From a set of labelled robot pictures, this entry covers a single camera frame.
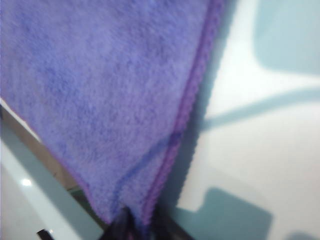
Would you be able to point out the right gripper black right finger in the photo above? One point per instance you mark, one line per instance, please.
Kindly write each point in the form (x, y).
(165, 225)

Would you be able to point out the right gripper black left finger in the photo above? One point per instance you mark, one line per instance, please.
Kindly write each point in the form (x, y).
(121, 228)

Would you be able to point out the purple microfibre cloth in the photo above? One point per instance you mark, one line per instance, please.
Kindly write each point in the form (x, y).
(100, 87)

